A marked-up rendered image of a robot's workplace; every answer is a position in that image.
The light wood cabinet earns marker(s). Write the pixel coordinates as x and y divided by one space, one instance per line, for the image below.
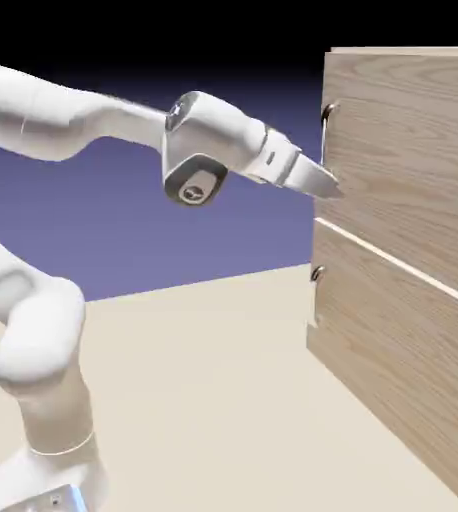
409 256

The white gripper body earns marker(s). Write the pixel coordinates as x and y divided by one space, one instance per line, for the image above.
313 178

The light wood cabinet door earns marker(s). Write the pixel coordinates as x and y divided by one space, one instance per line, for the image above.
393 360
405 160

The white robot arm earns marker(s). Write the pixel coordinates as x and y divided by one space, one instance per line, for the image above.
45 116

